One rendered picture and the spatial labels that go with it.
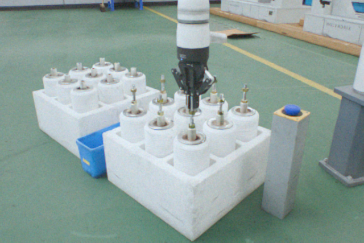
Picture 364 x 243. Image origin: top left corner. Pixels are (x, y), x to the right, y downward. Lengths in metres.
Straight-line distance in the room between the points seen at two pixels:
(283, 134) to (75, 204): 0.64
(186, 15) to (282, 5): 3.48
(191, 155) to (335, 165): 0.59
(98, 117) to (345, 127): 0.85
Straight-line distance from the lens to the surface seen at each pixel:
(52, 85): 1.39
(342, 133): 1.16
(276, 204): 0.96
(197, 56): 0.70
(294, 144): 0.84
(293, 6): 4.24
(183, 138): 0.81
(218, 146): 0.88
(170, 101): 1.04
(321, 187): 1.15
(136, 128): 0.95
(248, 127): 0.96
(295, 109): 0.84
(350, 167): 1.18
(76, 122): 1.17
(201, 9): 0.69
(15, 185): 1.20
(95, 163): 1.10
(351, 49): 3.10
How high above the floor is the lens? 0.64
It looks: 23 degrees down
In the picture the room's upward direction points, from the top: straight up
